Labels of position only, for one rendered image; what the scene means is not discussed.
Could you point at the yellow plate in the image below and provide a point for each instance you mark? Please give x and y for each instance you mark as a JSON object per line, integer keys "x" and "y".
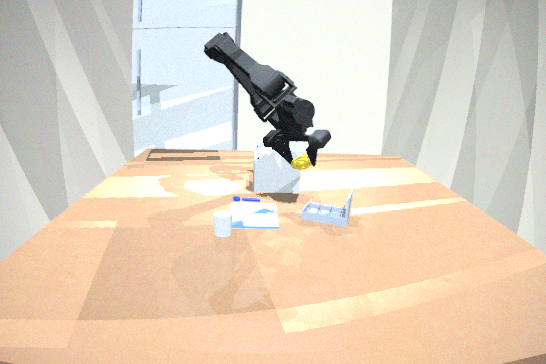
{"x": 301, "y": 163}

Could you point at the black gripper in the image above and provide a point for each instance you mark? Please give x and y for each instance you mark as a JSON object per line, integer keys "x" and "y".
{"x": 293, "y": 131}

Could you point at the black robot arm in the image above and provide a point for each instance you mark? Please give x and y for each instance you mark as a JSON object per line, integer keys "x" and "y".
{"x": 263, "y": 84}

